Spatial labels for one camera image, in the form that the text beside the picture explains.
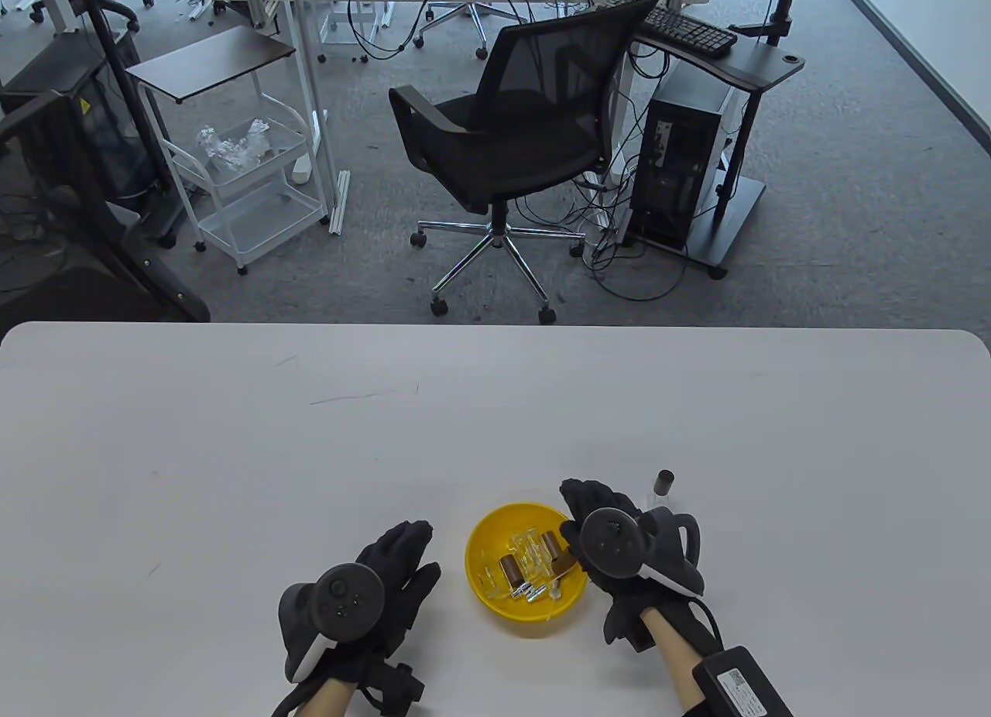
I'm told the person's right hand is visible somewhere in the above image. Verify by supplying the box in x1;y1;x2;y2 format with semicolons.
558;479;704;617

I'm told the person's left hand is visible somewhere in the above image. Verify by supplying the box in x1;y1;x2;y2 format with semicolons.
327;520;443;681

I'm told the person's left forearm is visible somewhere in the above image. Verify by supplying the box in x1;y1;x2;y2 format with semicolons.
297;674;355;717

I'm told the black forearm box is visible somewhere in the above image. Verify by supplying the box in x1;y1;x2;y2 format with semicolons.
691;646;795;717

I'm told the person's right forearm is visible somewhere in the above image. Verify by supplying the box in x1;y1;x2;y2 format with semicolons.
641;607;712;714

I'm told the black and white controller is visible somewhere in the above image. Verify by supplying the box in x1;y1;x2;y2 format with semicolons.
578;507;706;595
278;563;386;684

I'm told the yellow bowl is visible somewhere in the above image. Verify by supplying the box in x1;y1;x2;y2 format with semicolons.
465;503;589;638

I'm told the black computer tower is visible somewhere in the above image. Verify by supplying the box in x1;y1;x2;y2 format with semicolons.
629;60;735;253

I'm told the black mesh office chair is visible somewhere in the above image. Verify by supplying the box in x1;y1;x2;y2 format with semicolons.
389;0;665;324

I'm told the aluminium profile bar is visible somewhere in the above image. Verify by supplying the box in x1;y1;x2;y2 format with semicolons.
328;170;351;235

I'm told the white rolling cart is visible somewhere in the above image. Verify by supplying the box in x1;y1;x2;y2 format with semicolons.
159;94;332;276

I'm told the black computer cart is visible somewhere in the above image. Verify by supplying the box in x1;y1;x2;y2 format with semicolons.
619;26;806;279

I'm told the crumpled clear plastic wrap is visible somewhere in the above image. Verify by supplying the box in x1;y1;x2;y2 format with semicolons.
197;118;273;170

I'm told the black keyboard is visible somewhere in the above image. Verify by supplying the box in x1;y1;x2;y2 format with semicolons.
640;5;739;60

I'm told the office chair with white base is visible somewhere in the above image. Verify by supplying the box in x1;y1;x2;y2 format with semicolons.
413;1;490;60

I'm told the dark brown side table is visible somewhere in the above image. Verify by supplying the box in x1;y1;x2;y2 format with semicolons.
125;26;298;105

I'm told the black stand pole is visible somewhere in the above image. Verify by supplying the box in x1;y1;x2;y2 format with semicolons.
70;0;180;247

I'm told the black swivel chair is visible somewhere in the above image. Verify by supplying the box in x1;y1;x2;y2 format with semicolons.
29;0;142;35

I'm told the white desk leg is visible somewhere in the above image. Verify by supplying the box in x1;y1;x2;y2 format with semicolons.
35;0;80;35

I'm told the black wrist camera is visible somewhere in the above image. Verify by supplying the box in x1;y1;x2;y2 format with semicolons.
603;597;651;652
360;655;425;714

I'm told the tangle of black cables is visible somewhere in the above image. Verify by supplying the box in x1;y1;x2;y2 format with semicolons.
569;148;691;304

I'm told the black machine enclosure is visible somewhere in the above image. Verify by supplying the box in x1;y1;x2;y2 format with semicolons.
0;47;211;324

